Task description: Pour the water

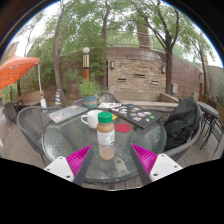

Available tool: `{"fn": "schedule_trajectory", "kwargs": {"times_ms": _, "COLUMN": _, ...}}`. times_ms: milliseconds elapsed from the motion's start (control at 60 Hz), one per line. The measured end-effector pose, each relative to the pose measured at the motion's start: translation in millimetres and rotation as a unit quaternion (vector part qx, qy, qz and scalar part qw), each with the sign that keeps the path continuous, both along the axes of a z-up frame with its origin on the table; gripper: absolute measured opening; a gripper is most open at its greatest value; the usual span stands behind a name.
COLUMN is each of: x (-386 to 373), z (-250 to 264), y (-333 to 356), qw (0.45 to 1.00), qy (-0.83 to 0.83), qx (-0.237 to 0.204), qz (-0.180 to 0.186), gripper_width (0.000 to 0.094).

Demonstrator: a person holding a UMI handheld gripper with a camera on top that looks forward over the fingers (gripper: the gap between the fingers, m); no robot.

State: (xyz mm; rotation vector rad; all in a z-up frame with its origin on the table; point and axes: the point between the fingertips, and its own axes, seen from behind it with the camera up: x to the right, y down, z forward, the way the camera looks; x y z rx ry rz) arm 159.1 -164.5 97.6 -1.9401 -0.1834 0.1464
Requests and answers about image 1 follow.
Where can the green-capped brown drink bottle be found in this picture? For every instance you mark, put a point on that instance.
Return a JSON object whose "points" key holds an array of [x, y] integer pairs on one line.
{"points": [[106, 136]]}

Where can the silver laptop with stickers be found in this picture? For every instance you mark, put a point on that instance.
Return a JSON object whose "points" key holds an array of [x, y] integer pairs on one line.
{"points": [[66, 114]]}

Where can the black laptop with stickers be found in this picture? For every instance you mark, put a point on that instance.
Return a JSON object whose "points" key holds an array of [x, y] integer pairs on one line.
{"points": [[136, 115]]}

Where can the tree with forked dark trunk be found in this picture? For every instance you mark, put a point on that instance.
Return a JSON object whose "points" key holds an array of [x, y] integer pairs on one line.
{"points": [[168, 66]]}

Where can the white umbrella base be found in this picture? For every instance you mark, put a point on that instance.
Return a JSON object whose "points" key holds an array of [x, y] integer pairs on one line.
{"points": [[43, 103]]}

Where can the black patio table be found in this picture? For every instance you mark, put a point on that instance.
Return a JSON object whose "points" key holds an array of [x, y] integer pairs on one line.
{"points": [[208, 108]]}

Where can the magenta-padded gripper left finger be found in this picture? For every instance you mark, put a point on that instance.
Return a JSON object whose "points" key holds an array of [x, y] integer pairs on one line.
{"points": [[79, 161]]}

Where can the orange patio umbrella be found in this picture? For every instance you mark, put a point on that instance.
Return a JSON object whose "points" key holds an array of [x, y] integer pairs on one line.
{"points": [[16, 68]]}

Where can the lamp post with globe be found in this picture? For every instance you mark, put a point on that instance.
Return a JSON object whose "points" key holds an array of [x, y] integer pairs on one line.
{"points": [[86, 63]]}

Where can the green plant in blue pot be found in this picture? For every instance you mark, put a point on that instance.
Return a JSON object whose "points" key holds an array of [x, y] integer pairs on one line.
{"points": [[89, 93]]}

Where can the grey wall box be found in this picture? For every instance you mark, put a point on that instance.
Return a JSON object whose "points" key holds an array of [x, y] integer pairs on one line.
{"points": [[174, 88]]}

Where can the yellow sticker card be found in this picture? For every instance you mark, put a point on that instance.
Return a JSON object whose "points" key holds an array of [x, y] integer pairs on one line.
{"points": [[114, 117]]}

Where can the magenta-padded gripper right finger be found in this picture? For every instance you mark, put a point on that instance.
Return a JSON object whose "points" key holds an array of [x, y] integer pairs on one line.
{"points": [[145, 160]]}

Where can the flat round red coaster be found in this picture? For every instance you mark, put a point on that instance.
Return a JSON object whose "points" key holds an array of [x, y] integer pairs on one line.
{"points": [[123, 128]]}

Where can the blue yellow striped cone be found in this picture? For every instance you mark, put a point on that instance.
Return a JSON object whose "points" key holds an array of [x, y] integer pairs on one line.
{"points": [[58, 97]]}

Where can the tree with leaning trunk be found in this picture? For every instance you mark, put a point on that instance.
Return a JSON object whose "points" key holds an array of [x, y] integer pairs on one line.
{"points": [[57, 60]]}

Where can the white ceramic mug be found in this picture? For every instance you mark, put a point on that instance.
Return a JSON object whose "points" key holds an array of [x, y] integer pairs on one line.
{"points": [[92, 119]]}

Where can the wall lamp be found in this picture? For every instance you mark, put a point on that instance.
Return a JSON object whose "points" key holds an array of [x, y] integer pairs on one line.
{"points": [[163, 69], [112, 64]]}

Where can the white sticker sheet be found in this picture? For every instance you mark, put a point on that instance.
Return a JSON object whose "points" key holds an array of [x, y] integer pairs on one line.
{"points": [[109, 105]]}

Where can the wooden bench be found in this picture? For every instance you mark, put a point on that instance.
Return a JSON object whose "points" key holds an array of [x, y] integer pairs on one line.
{"points": [[31, 97]]}

